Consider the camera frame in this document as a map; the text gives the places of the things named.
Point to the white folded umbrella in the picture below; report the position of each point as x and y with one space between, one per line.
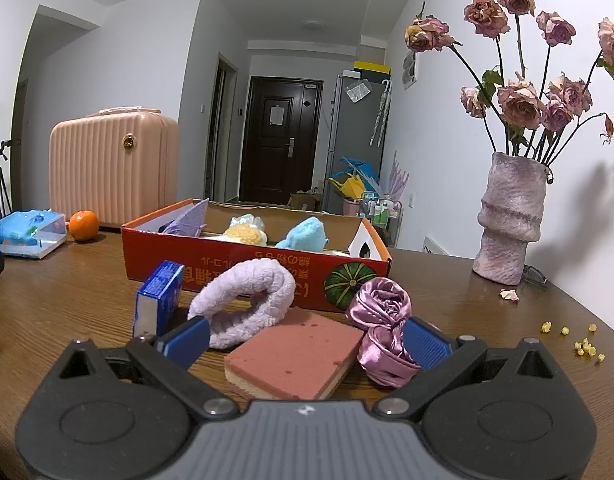
382 110

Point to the pink ribbed suitcase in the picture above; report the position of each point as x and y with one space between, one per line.
112 170

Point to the small blue white box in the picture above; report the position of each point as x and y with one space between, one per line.
159 295

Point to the pink bucket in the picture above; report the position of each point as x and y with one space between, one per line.
351 207

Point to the blue tissue pack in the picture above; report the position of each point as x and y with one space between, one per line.
27 232

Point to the purple satin scrunchie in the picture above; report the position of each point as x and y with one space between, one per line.
379 310

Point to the scattered yellow flower bits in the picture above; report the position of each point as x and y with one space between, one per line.
584 347

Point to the clear plastic pouches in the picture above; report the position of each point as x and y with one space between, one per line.
359 91

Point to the white flat panel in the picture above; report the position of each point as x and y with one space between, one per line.
447 246

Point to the purple cloth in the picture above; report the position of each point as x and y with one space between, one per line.
189 220

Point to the orange fruit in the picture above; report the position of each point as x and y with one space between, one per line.
83 226

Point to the pink sponge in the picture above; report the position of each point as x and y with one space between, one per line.
297 355

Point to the yellow watering can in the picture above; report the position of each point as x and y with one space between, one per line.
352 186

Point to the yellow and black box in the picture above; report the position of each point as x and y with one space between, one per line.
372 67

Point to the grey refrigerator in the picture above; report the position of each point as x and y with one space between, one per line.
352 135

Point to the orange cardboard box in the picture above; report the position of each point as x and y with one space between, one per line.
237 265

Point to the bunch of dried roses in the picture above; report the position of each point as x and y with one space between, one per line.
522 102

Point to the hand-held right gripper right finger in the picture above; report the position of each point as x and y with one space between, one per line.
427 342

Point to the dark brown entrance door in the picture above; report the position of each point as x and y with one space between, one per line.
277 150

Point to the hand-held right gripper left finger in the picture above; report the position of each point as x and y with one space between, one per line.
186 341

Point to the light blue plush toy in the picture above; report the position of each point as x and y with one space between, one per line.
307 235

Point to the blue plastic rack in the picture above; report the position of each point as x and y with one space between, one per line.
362 170

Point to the brown cardboard box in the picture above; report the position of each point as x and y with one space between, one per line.
304 201

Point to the pink textured vase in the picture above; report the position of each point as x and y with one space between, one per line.
512 220

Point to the purple wall decoration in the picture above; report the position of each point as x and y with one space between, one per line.
398 180

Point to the lilac fluffy headband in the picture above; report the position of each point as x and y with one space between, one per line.
247 280

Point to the side doorway frame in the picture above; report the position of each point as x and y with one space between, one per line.
222 125

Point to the yellow plush toy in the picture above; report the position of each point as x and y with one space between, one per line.
244 235

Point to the black eyeglasses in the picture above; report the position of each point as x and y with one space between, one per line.
537 277

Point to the fallen pink petal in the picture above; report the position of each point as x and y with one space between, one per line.
509 295

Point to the cart with bottles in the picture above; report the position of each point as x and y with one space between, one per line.
382 215

